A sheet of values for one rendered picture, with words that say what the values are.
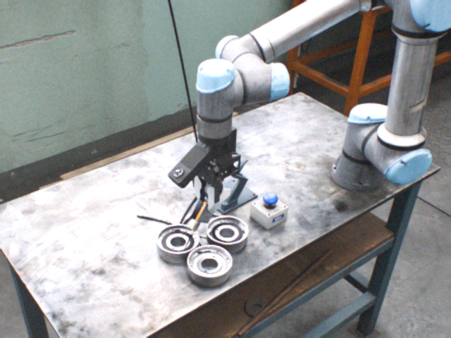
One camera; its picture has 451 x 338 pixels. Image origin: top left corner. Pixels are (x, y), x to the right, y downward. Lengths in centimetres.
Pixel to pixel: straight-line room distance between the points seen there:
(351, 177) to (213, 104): 62
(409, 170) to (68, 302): 87
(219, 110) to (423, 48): 47
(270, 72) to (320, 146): 68
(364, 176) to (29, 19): 169
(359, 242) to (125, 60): 167
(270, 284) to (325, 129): 57
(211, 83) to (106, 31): 182
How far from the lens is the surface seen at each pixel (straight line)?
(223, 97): 110
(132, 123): 316
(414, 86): 134
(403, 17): 127
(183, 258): 131
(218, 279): 126
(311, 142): 180
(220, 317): 155
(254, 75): 113
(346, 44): 399
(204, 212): 127
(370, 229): 189
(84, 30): 281
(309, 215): 150
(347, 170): 160
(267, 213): 141
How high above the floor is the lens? 175
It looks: 38 degrees down
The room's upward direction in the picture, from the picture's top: 2 degrees clockwise
